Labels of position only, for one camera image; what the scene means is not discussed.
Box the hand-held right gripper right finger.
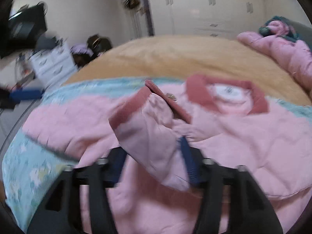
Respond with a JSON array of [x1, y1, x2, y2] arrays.
[[179, 136, 284, 234]]

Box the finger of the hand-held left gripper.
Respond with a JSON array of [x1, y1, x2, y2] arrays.
[[7, 89, 43, 103]]

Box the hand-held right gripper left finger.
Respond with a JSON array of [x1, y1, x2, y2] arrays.
[[27, 147, 128, 234]]

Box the pink quilted jacket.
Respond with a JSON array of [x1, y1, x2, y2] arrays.
[[22, 74, 312, 234]]

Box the dark brown clothes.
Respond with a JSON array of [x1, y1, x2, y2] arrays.
[[73, 53, 94, 68]]

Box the purple clothes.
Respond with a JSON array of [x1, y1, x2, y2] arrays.
[[71, 44, 94, 55]]

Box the white chest of drawers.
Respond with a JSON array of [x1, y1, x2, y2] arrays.
[[28, 39, 78, 90]]

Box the black television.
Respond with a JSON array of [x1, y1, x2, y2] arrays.
[[0, 4, 48, 59]]

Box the light blue cartoon print blanket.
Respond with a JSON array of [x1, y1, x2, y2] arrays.
[[2, 77, 312, 232]]

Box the dark backpack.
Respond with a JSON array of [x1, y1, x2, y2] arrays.
[[86, 35, 113, 56]]

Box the tan bedspread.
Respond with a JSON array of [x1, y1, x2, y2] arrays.
[[63, 35, 305, 108]]

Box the white door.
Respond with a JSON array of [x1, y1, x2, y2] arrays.
[[119, 0, 154, 39]]

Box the pink printed quilt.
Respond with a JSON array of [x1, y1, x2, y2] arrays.
[[238, 21, 312, 90]]

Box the dark teal floral pillow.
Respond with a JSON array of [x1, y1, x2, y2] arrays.
[[258, 16, 303, 42]]

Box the white wardrobe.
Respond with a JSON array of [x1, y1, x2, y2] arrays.
[[144, 0, 293, 39]]

